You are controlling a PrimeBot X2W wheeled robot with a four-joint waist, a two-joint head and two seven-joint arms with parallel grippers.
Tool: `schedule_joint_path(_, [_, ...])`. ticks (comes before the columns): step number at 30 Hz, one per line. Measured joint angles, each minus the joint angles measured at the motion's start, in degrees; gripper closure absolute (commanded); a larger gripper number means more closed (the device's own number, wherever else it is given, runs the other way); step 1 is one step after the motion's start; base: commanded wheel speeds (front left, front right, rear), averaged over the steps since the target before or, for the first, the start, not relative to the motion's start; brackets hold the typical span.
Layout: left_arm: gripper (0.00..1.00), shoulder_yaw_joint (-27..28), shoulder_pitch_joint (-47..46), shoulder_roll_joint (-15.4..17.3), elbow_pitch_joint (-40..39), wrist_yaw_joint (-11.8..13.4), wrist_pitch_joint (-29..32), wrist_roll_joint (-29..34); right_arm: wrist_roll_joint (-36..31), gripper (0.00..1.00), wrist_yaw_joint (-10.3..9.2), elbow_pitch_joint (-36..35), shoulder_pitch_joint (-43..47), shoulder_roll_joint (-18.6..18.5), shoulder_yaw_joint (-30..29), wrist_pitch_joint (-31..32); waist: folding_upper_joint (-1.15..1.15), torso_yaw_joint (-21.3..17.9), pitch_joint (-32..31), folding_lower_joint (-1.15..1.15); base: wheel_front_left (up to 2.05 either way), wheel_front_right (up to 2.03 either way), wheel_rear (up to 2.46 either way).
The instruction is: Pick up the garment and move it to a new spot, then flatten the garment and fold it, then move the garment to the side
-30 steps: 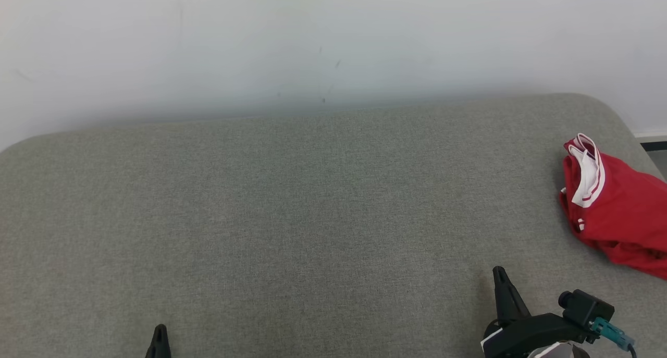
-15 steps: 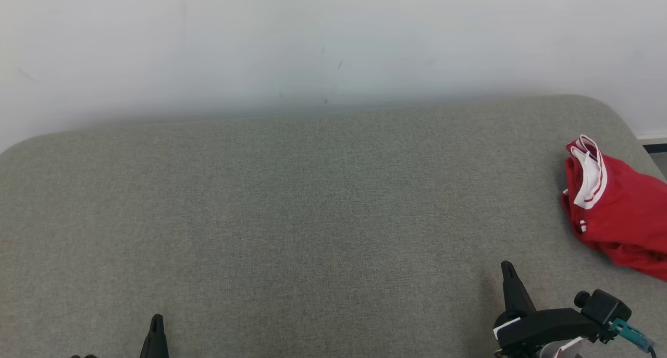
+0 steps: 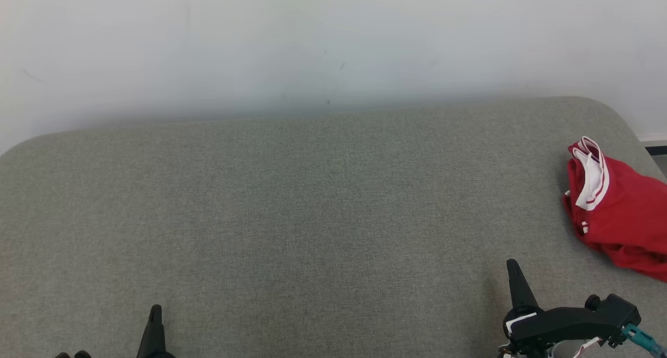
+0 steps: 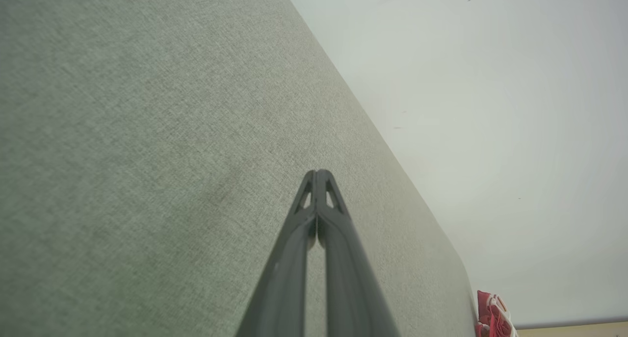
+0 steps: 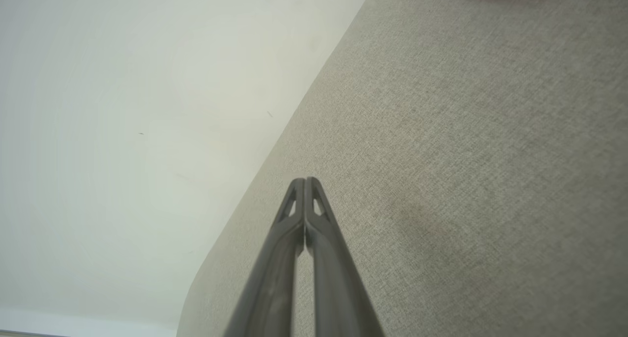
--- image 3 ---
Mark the red white numbered jersey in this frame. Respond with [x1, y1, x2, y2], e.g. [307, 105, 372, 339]
[562, 136, 667, 260]

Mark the teal cable connector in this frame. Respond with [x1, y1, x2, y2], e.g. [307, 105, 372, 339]
[622, 324, 656, 352]

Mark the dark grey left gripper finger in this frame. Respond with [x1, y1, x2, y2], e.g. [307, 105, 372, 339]
[136, 304, 176, 358]

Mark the white red wire bundle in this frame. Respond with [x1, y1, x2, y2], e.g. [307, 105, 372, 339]
[572, 336, 602, 358]

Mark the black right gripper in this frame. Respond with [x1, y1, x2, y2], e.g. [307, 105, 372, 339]
[502, 258, 592, 357]

